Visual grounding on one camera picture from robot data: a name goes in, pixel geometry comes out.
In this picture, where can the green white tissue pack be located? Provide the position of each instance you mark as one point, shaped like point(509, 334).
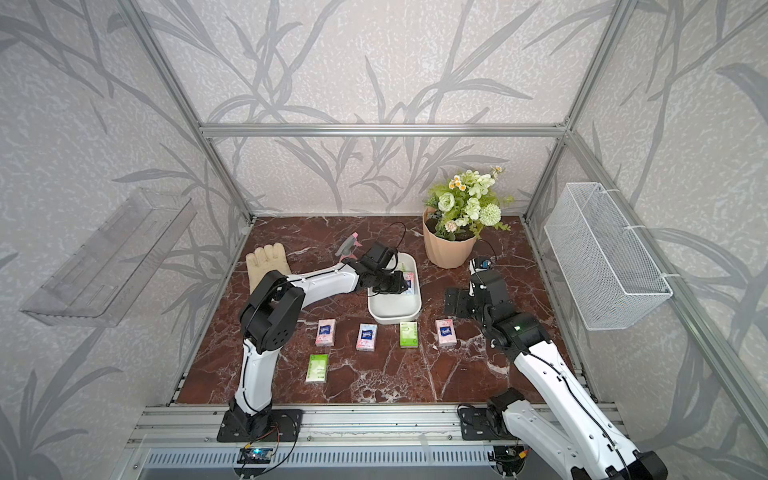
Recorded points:
point(317, 368)

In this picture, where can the white wire mesh basket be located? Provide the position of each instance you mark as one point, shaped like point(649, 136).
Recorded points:
point(610, 274)

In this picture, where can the white oval storage box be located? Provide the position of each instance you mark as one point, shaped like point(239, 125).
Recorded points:
point(388, 309)

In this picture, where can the green circuit board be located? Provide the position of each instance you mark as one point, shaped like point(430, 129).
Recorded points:
point(255, 455)

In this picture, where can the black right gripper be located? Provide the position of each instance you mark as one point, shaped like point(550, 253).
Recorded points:
point(463, 295)

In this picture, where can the right circuit board with wires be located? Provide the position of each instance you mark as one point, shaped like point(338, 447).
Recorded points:
point(508, 459)

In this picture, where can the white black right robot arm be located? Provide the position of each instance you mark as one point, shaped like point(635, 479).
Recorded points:
point(583, 443)

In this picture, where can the pink tempo tissue pack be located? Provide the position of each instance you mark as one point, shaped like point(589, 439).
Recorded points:
point(326, 330)
point(366, 339)
point(409, 279)
point(446, 334)

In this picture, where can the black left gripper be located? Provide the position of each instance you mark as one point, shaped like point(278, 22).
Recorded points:
point(398, 287)

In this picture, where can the beige pot with flowers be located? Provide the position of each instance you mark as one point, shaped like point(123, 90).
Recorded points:
point(456, 214)

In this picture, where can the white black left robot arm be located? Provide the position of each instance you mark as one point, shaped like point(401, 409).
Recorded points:
point(270, 315)

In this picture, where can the pink spray bottle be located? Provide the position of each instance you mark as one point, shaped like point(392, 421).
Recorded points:
point(348, 247)

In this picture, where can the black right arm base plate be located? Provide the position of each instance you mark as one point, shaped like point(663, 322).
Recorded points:
point(477, 424)

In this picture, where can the cream fabric work glove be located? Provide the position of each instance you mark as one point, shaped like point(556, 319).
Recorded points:
point(263, 260)

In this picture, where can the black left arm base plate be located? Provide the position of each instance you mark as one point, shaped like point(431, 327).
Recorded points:
point(274, 425)

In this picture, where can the clear acrylic wall shelf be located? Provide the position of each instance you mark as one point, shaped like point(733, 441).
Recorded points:
point(100, 282)

